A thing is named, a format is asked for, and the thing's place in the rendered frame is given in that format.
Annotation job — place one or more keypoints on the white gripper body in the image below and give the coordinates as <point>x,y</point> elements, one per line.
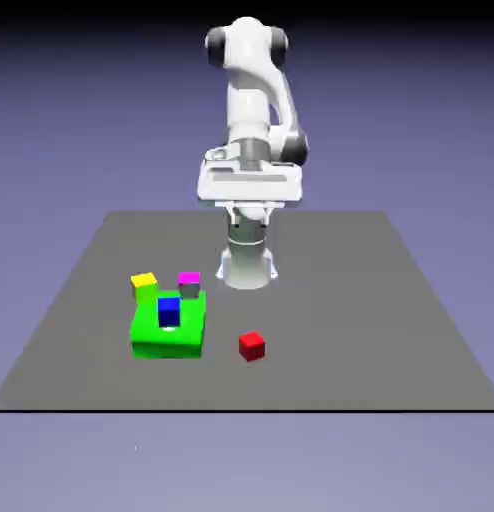
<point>249,184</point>

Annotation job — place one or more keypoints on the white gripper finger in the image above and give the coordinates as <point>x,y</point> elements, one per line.
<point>265,215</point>
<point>232,215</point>

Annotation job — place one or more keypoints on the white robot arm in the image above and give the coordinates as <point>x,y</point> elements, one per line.
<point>247,100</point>

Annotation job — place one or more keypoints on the small magenta cube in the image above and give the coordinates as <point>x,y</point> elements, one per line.
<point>189,284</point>

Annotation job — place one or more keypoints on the small yellow cube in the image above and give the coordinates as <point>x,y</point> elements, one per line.
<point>144,284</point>

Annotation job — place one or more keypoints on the small blue cube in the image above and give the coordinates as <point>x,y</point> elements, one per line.
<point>168,312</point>

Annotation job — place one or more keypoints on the small red cube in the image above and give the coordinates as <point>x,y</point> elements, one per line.
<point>252,345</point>

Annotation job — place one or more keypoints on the large green box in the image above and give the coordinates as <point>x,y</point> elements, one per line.
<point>167,336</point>

